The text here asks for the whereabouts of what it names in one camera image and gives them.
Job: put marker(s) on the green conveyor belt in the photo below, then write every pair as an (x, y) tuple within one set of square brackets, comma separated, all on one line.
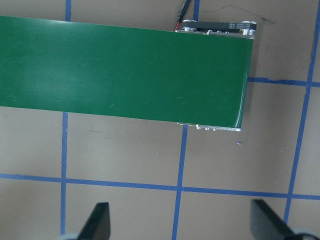
[(125, 72)]

